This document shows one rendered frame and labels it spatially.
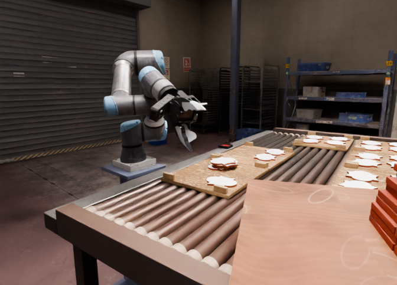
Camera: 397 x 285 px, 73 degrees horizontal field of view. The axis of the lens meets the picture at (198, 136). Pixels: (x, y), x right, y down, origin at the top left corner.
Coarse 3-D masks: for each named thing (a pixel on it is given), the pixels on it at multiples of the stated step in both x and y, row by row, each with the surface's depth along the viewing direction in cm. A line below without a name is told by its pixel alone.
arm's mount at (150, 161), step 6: (150, 156) 164; (114, 162) 158; (120, 162) 155; (138, 162) 153; (144, 162) 154; (150, 162) 158; (120, 168) 155; (126, 168) 150; (132, 168) 149; (138, 168) 152; (144, 168) 155
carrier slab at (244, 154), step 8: (224, 152) 165; (232, 152) 165; (240, 152) 165; (248, 152) 165; (256, 152) 165; (264, 152) 165; (288, 152) 165; (240, 160) 148; (248, 160) 148; (256, 160) 148; (272, 160) 148; (280, 160) 148; (272, 168) 138
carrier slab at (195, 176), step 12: (192, 168) 134; (204, 168) 134; (240, 168) 134; (252, 168) 134; (168, 180) 118; (180, 180) 118; (192, 180) 118; (204, 180) 118; (240, 180) 118; (204, 192) 108; (216, 192) 104; (228, 192) 104
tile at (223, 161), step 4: (212, 160) 134; (216, 160) 134; (220, 160) 134; (224, 160) 134; (228, 160) 134; (232, 160) 134; (212, 164) 131; (216, 164) 130; (220, 164) 130; (224, 164) 128; (228, 164) 130
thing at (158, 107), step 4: (168, 96) 84; (172, 96) 85; (160, 100) 81; (164, 100) 82; (168, 100) 82; (156, 104) 79; (160, 104) 80; (164, 104) 80; (168, 104) 83; (152, 108) 78; (156, 108) 78; (160, 108) 78; (164, 108) 81; (152, 112) 78; (156, 112) 77; (160, 112) 78; (164, 112) 83; (152, 116) 78; (156, 116) 78; (160, 116) 80; (156, 120) 79
